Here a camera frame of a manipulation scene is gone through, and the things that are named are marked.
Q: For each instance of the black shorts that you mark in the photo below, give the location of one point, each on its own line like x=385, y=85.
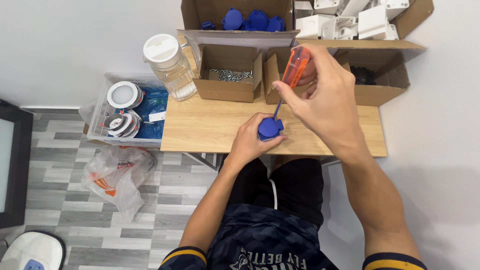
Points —
x=296, y=187

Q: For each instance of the blue plastic sheet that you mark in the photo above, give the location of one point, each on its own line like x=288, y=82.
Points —
x=155, y=101

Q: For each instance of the white round downlight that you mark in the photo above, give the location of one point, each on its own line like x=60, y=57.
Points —
x=122, y=94

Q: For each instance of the pile of blue lids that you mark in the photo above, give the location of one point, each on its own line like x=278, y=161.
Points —
x=258, y=20

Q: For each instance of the glass jug with white lid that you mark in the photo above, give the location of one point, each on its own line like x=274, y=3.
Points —
x=172, y=71

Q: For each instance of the blue hinged socket lid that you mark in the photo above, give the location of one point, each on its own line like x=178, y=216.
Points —
x=269, y=128

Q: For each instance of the clear plastic bag orange print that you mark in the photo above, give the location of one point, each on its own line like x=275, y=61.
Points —
x=116, y=180

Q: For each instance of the downlight with orange clips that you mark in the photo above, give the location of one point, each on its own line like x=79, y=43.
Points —
x=131, y=127

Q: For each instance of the white rounded appliance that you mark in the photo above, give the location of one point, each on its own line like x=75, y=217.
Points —
x=33, y=251

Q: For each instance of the large open cardboard box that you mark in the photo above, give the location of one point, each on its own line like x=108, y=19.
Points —
x=392, y=78

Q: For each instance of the dark patterned jersey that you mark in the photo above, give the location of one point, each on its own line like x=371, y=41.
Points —
x=262, y=240

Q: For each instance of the pile of white plastic housings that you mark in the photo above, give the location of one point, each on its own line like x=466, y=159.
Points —
x=371, y=22

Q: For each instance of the pile of silver screws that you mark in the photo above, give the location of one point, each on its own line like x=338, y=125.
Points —
x=230, y=75

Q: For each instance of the white paper tag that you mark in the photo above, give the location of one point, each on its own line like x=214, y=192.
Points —
x=157, y=116

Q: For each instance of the downlight with metal back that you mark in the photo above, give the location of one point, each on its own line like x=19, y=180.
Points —
x=113, y=122

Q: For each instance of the black framed cabinet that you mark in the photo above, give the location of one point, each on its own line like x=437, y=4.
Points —
x=18, y=168

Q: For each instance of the small cardboard screw box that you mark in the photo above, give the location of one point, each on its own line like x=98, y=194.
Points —
x=225, y=90

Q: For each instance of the person's right hand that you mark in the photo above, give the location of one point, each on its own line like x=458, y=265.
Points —
x=330, y=101

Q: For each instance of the pile of black parts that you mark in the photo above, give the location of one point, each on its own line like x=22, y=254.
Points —
x=363, y=75

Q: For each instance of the white plastic crate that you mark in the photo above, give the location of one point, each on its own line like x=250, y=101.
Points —
x=98, y=112

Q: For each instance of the cardboard box with white flap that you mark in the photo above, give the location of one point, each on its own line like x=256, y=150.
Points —
x=210, y=11

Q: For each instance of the person's left hand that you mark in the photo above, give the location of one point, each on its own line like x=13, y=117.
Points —
x=245, y=140

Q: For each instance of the small empty cardboard box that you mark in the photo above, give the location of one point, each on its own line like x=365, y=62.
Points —
x=270, y=77

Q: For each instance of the cardboard box of white housings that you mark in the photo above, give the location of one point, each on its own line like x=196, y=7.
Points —
x=414, y=15

